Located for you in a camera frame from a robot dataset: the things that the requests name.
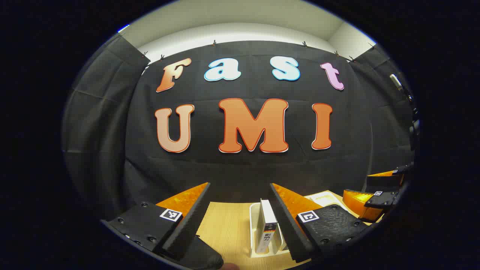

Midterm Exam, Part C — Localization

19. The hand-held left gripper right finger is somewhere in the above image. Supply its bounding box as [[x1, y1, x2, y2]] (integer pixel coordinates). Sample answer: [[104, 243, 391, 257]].
[[269, 183, 371, 263]]

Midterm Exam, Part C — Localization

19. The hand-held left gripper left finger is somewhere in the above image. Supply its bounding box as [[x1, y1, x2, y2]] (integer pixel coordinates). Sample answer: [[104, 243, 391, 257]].
[[100, 182, 211, 262]]

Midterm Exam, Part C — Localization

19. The white book with portrait cover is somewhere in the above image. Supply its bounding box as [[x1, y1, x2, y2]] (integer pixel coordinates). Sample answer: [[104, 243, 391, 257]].
[[256, 199, 279, 254]]

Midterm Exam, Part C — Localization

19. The white bookshelf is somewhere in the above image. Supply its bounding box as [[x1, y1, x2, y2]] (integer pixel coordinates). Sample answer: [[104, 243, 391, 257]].
[[249, 190, 351, 259]]

